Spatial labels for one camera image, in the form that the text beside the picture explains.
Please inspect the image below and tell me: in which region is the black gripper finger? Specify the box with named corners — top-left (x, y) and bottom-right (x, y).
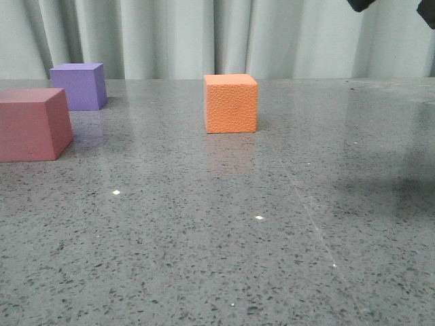
top-left (417, 0), bottom-right (435, 29)
top-left (347, 0), bottom-right (375, 12)

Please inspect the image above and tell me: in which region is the pink foam cube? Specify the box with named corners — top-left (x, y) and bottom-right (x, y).
top-left (1, 88), bottom-right (73, 162)

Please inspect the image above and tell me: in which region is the pale grey-green curtain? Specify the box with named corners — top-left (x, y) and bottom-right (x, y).
top-left (1, 1), bottom-right (434, 79)

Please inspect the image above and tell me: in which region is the purple foam cube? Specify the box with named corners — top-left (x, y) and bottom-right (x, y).
top-left (50, 62), bottom-right (107, 111)

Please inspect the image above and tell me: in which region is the orange foam cube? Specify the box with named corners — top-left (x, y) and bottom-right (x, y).
top-left (204, 74), bottom-right (258, 134)

